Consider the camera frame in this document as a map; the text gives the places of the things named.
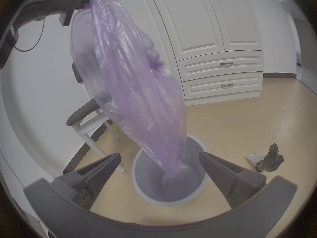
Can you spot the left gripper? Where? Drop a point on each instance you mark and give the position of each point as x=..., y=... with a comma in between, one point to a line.
x=65, y=2

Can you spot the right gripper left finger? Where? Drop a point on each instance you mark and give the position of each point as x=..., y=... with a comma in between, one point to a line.
x=99, y=175

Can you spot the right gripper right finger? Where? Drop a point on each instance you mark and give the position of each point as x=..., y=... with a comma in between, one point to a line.
x=223, y=177

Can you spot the black plastic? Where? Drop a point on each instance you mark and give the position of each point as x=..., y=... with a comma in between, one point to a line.
x=271, y=160

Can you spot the purple plastic bag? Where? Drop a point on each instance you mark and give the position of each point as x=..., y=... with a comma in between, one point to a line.
x=128, y=83

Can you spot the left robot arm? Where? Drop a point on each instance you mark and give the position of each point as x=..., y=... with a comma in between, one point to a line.
x=24, y=11

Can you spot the white trash bin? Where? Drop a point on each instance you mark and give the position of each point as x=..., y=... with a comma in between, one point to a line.
x=188, y=190

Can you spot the white chair grey cushions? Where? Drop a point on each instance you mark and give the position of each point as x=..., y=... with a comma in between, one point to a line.
x=81, y=113

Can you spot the white wardrobe with drawers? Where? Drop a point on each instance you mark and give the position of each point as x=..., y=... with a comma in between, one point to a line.
x=198, y=33

